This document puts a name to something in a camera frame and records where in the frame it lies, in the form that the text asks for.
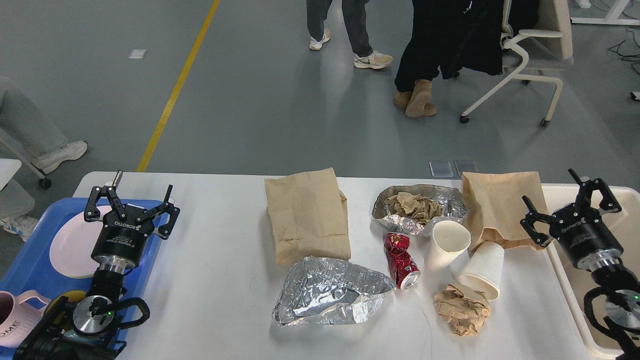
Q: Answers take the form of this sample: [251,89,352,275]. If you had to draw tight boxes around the crumpled brown paper ball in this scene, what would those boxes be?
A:
[433,283,491,337]

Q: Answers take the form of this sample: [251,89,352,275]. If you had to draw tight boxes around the person in black clothes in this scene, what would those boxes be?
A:
[392,0,538,119]

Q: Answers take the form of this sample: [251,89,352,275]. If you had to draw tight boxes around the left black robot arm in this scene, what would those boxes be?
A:
[13,171,180,360]

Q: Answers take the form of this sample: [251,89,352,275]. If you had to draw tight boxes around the yellow plate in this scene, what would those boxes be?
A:
[55,268,97,280]

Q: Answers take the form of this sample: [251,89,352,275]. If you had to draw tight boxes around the dark green home mug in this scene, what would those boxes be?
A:
[45,290,91,326]

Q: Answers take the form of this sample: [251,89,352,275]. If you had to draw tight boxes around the beige plastic bin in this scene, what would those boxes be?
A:
[542,184,640,360]

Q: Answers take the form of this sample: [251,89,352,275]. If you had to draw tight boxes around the person in grey jeans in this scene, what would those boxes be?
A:
[306,0,393,70]

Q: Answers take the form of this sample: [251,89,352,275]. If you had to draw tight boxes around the pink plate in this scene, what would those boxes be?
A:
[49,213,104,271]

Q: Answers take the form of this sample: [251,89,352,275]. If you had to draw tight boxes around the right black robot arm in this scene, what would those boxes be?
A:
[520,169,640,360]

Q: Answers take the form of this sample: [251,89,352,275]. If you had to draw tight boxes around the crumpled foil sheet front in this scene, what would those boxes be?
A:
[272,256,396,327]

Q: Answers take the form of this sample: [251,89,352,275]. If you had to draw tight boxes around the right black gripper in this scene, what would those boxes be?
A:
[520,168,625,271]

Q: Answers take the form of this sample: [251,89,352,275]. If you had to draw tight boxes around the white desk leg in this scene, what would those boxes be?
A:
[570,0,640,27]

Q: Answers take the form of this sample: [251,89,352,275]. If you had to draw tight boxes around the blue plastic tray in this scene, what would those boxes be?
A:
[0,197,162,308]

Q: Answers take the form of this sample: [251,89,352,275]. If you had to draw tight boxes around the person in grey trousers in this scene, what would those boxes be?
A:
[0,76,89,174]

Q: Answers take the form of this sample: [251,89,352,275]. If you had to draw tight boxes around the crushed red soda can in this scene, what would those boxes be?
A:
[384,232,421,290]

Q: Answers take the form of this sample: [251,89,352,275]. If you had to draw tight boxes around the white chair at left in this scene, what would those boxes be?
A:
[0,135,52,242]

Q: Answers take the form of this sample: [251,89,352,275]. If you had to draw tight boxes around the white office chair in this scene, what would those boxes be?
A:
[459,0,573,127]

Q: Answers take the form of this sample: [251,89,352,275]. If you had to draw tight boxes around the pink home mug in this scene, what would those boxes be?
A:
[0,289,51,348]

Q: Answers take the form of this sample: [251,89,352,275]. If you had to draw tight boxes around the floor cables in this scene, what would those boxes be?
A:
[607,27,640,76]

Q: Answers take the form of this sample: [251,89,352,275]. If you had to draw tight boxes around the foil tray with paper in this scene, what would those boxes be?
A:
[371,184,467,237]

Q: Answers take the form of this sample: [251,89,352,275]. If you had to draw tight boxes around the crumpled brown paper in foil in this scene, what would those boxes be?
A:
[384,192,442,225]

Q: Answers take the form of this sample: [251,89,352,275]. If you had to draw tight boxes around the large brown paper bag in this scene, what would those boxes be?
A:
[264,168,352,265]

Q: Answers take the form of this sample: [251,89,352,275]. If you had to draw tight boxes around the flattened white paper cup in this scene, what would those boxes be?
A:
[457,241,505,301]

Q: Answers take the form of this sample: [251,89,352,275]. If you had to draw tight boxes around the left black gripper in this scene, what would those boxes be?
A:
[83,170,181,271]

